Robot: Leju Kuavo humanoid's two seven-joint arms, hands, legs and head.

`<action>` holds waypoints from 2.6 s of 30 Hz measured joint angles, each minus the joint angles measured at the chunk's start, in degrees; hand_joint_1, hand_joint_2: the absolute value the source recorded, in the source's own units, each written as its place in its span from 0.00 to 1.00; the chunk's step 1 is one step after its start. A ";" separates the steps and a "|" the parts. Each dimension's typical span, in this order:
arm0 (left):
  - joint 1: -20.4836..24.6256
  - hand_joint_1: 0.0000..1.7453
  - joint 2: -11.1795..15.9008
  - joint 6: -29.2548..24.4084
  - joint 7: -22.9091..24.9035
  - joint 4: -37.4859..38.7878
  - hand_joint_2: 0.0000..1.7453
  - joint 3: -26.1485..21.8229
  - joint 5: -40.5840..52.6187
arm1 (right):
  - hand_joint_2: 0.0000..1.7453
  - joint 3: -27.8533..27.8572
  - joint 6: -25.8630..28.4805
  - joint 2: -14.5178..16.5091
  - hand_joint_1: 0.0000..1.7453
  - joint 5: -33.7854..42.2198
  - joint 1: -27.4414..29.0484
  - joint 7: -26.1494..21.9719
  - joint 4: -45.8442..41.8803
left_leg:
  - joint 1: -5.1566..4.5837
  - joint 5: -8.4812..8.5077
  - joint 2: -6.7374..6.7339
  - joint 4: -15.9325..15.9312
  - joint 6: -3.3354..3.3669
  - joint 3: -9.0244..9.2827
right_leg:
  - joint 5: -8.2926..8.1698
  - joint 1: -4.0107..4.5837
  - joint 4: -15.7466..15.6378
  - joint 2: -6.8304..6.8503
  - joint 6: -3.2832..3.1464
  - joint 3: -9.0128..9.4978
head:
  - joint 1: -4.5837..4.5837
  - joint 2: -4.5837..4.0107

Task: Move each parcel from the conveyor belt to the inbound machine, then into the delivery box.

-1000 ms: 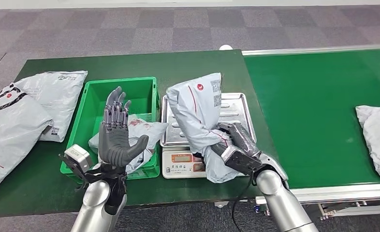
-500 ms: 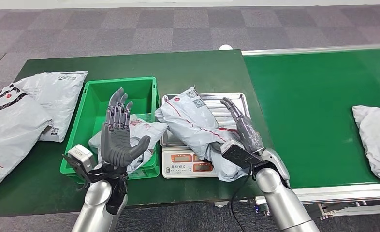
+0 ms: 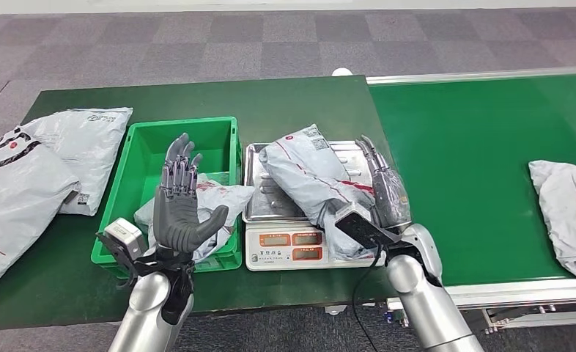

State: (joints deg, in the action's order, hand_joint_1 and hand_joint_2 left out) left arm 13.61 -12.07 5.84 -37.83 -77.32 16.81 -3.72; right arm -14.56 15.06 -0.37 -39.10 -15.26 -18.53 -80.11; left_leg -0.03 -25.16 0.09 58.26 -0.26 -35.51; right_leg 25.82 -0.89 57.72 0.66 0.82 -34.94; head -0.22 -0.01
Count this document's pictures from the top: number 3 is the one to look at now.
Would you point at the green conveyor belt aluminium frame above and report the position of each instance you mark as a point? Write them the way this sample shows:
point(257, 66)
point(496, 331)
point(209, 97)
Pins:
point(462, 146)

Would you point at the grey parcel QR codes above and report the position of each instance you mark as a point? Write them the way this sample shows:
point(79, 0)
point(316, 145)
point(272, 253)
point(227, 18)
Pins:
point(307, 180)

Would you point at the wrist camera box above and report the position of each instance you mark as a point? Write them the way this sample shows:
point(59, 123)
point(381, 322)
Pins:
point(125, 235)
point(361, 226)

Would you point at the large grey bag black print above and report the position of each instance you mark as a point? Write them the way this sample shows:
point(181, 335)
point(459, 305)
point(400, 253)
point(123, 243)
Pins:
point(16, 204)

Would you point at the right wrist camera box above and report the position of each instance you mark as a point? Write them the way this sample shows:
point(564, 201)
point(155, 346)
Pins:
point(361, 226)

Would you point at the white electronic scale steel tray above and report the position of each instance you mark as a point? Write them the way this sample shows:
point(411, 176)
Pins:
point(278, 243)

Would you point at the green plastic crate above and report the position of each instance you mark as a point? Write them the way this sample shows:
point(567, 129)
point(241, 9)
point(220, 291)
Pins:
point(147, 146)

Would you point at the white table foot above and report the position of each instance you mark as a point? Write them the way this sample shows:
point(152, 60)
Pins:
point(342, 72)
point(335, 309)

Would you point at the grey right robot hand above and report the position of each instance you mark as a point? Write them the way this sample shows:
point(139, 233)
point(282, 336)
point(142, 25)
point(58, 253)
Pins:
point(390, 199)

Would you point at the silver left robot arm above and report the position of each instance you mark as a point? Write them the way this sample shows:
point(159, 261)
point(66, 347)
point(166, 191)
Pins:
point(147, 316)

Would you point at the grey parcel red print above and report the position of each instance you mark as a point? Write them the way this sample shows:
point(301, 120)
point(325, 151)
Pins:
point(569, 213)
point(215, 194)

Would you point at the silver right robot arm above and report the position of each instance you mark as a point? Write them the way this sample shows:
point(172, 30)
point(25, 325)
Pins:
point(429, 311)

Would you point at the grey mailer bag small label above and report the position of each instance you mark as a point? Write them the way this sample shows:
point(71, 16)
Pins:
point(91, 150)

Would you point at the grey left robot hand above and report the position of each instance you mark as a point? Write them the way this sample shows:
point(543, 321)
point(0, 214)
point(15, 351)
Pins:
point(176, 218)

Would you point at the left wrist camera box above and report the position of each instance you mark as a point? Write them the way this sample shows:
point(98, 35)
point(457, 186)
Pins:
point(125, 235)

